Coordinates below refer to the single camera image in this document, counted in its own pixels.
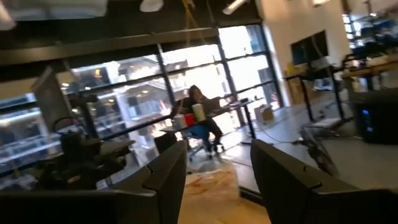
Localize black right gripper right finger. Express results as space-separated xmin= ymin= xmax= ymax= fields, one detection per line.
xmin=250 ymin=138 xmax=323 ymax=224

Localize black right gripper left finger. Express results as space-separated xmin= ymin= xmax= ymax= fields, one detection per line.
xmin=113 ymin=139 xmax=188 ymax=224

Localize black desk panel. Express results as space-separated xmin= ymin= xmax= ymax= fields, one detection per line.
xmin=154 ymin=132 xmax=178 ymax=155

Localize clear plastic bin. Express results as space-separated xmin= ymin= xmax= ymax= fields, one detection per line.
xmin=185 ymin=166 xmax=241 ymax=203

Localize black floor fan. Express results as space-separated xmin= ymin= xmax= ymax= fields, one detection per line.
xmin=298 ymin=126 xmax=340 ymax=177

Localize black swivel chair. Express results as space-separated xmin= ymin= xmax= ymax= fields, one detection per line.
xmin=183 ymin=124 xmax=225 ymax=161

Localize blue and white box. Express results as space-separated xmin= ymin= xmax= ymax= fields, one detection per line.
xmin=173 ymin=114 xmax=187 ymax=130

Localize red box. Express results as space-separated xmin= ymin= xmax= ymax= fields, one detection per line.
xmin=183 ymin=113 xmax=196 ymax=127

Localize brown cardboard box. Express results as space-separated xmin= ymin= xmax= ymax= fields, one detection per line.
xmin=254 ymin=105 xmax=275 ymax=124

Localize black base with white sheet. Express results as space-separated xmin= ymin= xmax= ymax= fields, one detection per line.
xmin=303 ymin=117 xmax=348 ymax=133

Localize dark grey monitor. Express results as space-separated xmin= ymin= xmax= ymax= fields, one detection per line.
xmin=30 ymin=67 xmax=74 ymax=133

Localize person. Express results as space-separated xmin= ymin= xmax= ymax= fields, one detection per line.
xmin=182 ymin=84 xmax=224 ymax=153

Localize black office desk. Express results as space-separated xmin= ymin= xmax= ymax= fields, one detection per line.
xmin=160 ymin=98 xmax=259 ymax=146

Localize wooden pallets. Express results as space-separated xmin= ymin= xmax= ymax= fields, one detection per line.
xmin=287 ymin=79 xmax=312 ymax=105

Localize large window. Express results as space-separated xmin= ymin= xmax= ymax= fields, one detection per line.
xmin=0 ymin=24 xmax=284 ymax=175

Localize black standing desk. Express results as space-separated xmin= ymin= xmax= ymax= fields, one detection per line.
xmin=284 ymin=67 xmax=346 ymax=124

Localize black computer tower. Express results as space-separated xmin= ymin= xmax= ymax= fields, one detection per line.
xmin=353 ymin=90 xmax=398 ymax=144

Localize black computer monitor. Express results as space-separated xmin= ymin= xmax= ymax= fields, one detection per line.
xmin=290 ymin=30 xmax=330 ymax=66

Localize shelf with blue bins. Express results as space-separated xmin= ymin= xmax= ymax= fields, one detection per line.
xmin=341 ymin=12 xmax=398 ymax=57

